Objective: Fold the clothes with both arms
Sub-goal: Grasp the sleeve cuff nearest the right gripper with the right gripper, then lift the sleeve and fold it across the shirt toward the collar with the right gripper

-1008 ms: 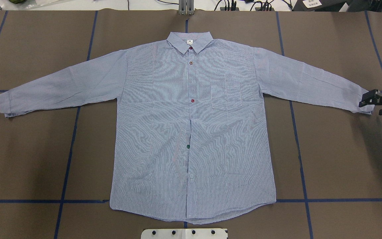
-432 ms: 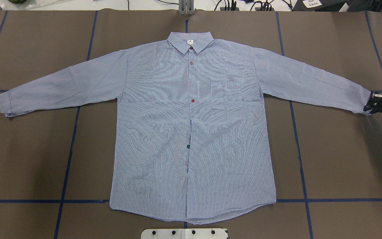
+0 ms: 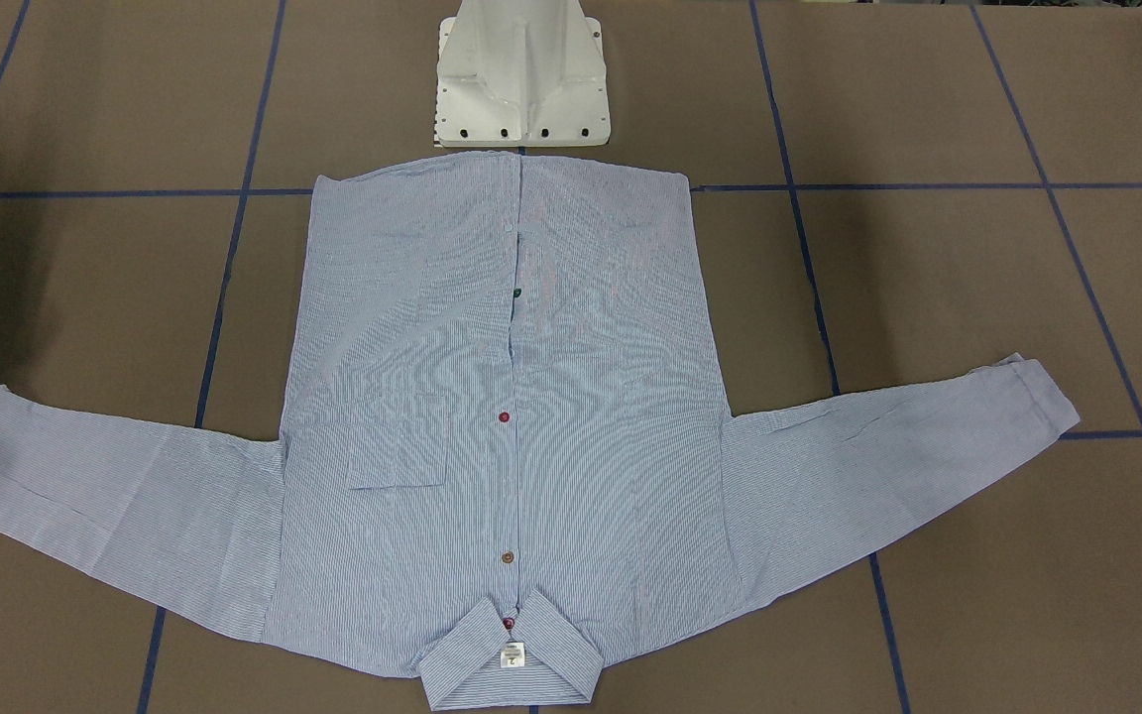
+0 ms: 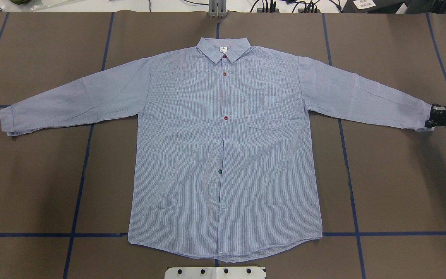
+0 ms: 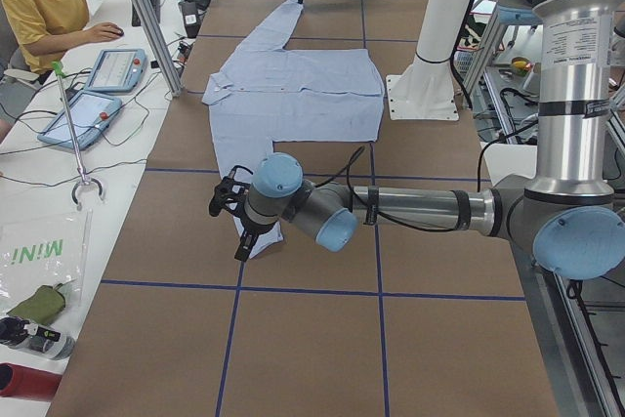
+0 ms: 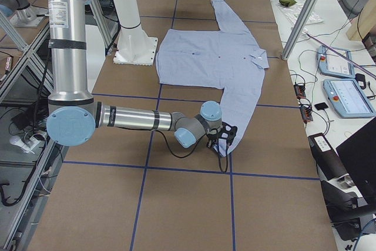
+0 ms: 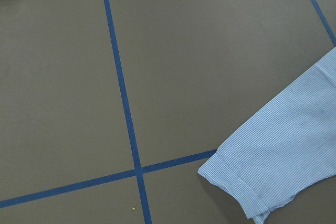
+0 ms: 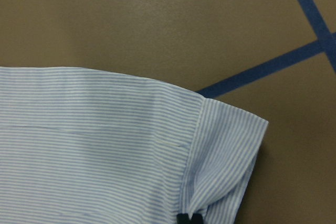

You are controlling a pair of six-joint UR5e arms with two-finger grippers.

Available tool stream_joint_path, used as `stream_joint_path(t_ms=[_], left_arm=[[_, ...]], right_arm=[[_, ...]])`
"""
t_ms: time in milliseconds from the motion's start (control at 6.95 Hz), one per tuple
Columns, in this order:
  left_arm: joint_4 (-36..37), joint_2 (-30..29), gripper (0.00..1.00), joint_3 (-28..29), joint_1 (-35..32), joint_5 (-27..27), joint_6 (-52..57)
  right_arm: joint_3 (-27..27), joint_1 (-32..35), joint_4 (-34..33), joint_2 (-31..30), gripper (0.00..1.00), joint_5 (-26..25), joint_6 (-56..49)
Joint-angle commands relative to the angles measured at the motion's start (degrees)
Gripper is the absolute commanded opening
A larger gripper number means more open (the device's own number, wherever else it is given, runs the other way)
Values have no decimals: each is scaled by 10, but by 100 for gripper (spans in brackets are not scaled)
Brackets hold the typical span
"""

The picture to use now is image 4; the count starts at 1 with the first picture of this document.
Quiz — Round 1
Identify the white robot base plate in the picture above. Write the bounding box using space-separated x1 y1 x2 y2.
164 266 267 279

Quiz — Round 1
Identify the light blue striped shirt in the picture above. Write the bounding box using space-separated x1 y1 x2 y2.
0 38 431 262

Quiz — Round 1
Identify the grey aluminium frame post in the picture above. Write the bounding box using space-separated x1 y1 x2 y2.
208 0 228 18

